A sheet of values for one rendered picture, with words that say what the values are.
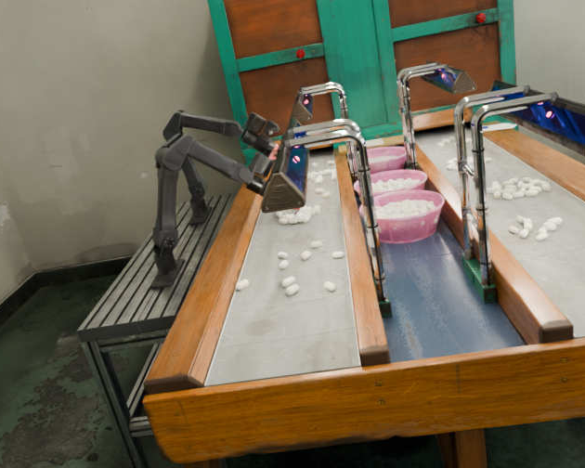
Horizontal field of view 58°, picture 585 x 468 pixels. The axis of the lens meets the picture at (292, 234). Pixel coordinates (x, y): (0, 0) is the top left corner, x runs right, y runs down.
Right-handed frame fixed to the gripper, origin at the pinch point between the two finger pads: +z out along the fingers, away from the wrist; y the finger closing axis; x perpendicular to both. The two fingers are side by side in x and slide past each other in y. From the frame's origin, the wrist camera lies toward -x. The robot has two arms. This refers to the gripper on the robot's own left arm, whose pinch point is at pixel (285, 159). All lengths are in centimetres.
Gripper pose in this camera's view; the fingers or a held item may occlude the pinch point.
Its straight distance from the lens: 226.0
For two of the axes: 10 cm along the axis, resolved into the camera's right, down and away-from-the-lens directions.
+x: -5.0, 8.0, 3.3
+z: 8.6, 4.9, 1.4
